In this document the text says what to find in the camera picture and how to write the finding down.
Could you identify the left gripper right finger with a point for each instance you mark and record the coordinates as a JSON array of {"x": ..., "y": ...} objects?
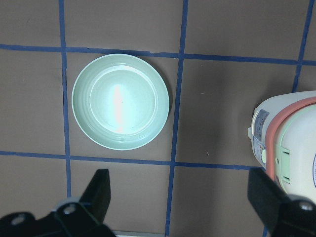
[{"x": 283, "y": 215}]

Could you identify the white rice cooker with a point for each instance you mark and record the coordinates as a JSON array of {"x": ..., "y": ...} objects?
[{"x": 283, "y": 138}]

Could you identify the green plate far side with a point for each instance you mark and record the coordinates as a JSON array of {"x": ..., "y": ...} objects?
[{"x": 120, "y": 102}]

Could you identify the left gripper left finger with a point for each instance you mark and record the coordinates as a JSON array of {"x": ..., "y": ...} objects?
[{"x": 80, "y": 218}]

